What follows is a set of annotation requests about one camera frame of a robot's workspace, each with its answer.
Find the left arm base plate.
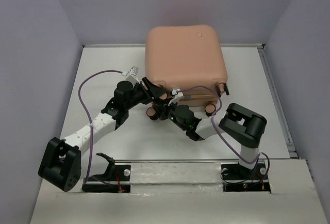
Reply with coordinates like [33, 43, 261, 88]
[81, 153, 131, 194]

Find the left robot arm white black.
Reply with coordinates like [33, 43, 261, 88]
[38, 77, 166, 192]

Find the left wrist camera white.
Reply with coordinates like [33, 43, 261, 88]
[121, 66, 140, 85]

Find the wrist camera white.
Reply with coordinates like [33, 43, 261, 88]
[121, 66, 140, 85]
[168, 87, 184, 106]

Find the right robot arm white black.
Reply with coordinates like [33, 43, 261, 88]
[153, 103, 267, 179]

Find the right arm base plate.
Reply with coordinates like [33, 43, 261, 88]
[220, 162, 271, 193]

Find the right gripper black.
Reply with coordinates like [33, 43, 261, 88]
[151, 98, 187, 132]

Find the pink hard-shell suitcase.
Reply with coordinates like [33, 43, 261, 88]
[145, 24, 228, 116]

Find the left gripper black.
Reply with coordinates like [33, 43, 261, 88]
[126, 78, 168, 111]

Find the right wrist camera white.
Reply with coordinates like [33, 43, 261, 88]
[168, 87, 184, 106]

